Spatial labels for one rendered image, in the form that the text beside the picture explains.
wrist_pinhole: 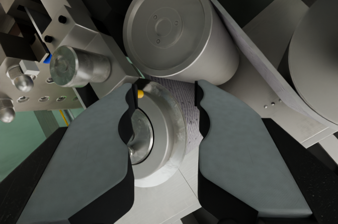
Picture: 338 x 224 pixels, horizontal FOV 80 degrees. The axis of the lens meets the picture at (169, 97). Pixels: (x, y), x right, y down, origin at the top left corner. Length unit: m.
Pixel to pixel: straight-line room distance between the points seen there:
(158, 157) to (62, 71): 0.14
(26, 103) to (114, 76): 0.33
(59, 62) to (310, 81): 0.24
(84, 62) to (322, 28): 0.22
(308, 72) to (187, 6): 0.14
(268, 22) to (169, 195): 0.54
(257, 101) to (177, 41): 0.34
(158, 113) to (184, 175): 0.41
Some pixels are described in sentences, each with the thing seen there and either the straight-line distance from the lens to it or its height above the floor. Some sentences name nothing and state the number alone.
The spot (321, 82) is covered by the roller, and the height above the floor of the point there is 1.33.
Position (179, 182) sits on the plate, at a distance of 0.64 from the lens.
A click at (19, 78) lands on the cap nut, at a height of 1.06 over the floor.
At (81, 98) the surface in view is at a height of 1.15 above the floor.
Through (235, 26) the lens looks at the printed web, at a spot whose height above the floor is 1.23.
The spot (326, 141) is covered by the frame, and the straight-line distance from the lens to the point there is 0.58.
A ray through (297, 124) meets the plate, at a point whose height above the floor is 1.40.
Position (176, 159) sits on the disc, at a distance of 0.26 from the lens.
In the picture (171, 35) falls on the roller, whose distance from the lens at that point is 0.25.
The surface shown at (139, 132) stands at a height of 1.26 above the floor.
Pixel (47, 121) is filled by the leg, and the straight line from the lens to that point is 1.29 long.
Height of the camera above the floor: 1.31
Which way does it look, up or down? 15 degrees down
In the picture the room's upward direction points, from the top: 145 degrees clockwise
